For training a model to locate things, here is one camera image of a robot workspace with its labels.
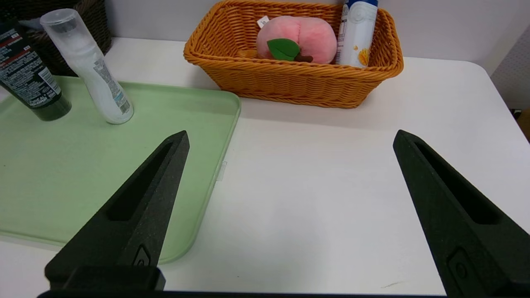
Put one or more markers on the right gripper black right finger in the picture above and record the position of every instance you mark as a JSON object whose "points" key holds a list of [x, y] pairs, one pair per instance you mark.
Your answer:
{"points": [[455, 219]]}

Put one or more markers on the pink plush peach toy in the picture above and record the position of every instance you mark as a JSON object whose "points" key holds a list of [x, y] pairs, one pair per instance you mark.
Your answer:
{"points": [[310, 37]]}

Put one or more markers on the light green plastic tray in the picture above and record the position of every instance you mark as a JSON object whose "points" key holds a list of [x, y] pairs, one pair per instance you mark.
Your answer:
{"points": [[83, 165]]}

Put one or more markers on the white bottle with blue cap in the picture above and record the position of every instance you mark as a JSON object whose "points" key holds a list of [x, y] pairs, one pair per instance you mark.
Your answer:
{"points": [[356, 33]]}

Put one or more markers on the small white bottle silver cap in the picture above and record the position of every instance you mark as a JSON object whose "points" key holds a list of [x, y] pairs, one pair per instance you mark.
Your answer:
{"points": [[95, 70]]}

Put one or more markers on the orange wicker basket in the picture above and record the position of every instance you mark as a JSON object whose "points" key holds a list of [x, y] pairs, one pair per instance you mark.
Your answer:
{"points": [[290, 82]]}

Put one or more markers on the dark brown wicker basket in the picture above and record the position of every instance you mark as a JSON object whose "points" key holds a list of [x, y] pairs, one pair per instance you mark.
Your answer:
{"points": [[93, 20]]}

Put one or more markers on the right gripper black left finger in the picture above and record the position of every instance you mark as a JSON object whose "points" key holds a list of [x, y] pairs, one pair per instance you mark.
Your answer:
{"points": [[136, 223]]}

